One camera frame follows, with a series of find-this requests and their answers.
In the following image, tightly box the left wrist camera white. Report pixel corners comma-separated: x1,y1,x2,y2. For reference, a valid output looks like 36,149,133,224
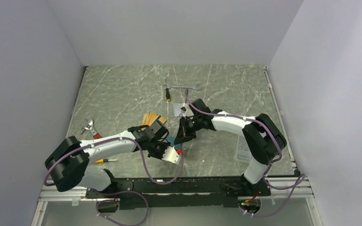
162,146,181,165

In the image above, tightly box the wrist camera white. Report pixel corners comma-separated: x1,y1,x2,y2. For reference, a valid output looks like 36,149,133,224
162,146,181,165
179,106,187,117

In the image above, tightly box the yellow handle screwdriver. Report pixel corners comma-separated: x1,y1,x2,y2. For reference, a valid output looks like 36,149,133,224
94,159,117,164

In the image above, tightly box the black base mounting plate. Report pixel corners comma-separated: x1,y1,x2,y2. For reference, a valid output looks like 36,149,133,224
85,176,271,210

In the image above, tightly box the silver credit card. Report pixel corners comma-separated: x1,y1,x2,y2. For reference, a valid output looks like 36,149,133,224
173,102,184,117

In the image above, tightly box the silver open-end wrench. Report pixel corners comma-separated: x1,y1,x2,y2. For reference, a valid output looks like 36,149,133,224
163,83,202,90

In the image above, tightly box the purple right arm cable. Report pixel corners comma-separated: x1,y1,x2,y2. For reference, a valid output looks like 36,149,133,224
184,89,306,218

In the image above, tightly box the red adjustable wrench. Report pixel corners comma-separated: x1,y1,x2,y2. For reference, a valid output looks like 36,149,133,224
80,117,102,139

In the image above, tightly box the blue leather card holder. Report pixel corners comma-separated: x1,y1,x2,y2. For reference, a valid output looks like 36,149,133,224
165,136,177,149

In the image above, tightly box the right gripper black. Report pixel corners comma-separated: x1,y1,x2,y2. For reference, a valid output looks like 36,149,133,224
174,116,203,145

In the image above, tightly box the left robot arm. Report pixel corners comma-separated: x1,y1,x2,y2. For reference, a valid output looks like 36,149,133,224
44,121,181,198

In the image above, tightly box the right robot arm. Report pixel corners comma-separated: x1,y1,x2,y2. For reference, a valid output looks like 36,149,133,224
174,98,287,195

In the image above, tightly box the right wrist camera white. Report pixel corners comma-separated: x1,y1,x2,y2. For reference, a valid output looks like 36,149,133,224
179,106,187,117

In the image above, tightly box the aluminium frame rail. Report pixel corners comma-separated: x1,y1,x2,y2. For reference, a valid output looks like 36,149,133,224
32,175,323,226

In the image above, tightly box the clear plastic screw box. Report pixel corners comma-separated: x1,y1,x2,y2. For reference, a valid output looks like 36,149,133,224
235,136,252,163

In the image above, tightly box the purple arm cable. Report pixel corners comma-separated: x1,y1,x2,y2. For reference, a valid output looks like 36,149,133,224
184,89,306,218
43,137,185,226

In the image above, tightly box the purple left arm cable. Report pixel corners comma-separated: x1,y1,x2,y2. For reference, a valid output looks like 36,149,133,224
43,137,185,226

